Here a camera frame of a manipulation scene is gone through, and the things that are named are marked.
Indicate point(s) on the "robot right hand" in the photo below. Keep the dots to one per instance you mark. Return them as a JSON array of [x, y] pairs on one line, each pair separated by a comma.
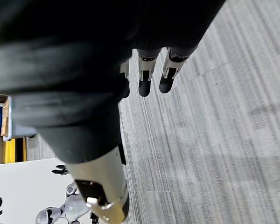
[[67, 77]]

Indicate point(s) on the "brown cardboard liner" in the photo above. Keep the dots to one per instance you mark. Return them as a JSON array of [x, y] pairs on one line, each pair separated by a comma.
[[4, 114]]

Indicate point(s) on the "grey plastic bin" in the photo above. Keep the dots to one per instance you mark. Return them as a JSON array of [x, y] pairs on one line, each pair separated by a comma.
[[16, 129]]

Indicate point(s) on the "white box with robot print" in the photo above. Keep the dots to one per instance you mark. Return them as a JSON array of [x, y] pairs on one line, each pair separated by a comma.
[[21, 186]]

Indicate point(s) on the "yellow shelf frame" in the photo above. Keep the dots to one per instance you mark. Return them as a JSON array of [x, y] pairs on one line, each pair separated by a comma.
[[15, 149]]

